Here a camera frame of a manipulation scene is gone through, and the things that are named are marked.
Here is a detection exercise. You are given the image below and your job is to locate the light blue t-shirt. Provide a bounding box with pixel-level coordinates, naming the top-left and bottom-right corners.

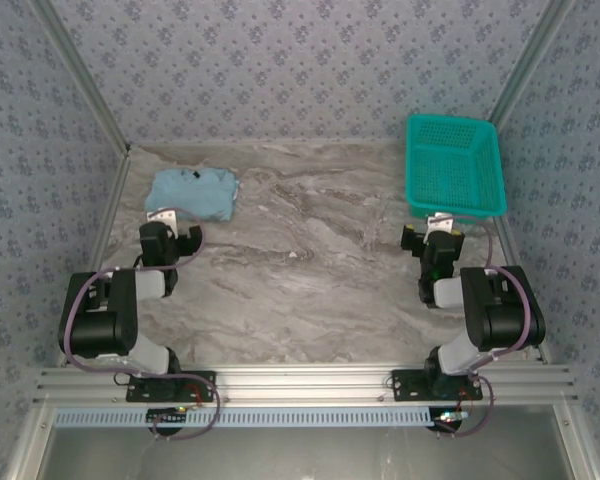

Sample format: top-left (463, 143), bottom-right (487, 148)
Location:
top-left (143, 168), bottom-right (241, 225)

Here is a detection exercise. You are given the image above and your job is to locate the teal plastic basket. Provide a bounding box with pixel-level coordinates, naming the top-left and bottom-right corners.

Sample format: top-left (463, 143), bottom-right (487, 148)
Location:
top-left (404, 113), bottom-right (509, 221)

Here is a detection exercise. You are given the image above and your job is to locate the black controller board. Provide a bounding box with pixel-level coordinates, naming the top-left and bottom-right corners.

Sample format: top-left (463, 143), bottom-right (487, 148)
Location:
top-left (432, 408), bottom-right (469, 435)
top-left (146, 407), bottom-right (189, 435)

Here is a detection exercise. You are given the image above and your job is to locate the grey metal plate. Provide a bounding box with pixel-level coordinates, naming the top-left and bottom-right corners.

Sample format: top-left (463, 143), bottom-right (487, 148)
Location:
top-left (44, 427), bottom-right (571, 480)

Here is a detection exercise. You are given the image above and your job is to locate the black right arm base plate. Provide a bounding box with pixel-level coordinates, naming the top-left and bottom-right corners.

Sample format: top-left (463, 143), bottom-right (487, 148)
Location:
top-left (390, 368), bottom-right (484, 403)

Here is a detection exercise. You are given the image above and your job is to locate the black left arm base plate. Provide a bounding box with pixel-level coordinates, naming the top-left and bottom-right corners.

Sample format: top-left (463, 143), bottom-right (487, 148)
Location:
top-left (126, 368), bottom-right (217, 403)

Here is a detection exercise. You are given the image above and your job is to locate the aluminium frame post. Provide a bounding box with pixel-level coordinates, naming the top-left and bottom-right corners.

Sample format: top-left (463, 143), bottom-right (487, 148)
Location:
top-left (488, 0), bottom-right (577, 129)
top-left (29, 0), bottom-right (134, 157)

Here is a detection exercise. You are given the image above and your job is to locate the aluminium cross rail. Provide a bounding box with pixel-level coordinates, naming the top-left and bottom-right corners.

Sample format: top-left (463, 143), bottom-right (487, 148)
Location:
top-left (32, 363), bottom-right (580, 407)

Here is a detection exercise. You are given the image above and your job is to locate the slotted cable duct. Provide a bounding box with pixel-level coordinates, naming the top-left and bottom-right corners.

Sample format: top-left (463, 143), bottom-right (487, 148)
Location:
top-left (53, 407), bottom-right (434, 429)

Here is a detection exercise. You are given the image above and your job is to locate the aluminium lower frame rail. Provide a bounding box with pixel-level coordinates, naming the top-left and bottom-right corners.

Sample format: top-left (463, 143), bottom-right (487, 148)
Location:
top-left (2, 404), bottom-right (56, 480)
top-left (552, 404), bottom-right (600, 480)

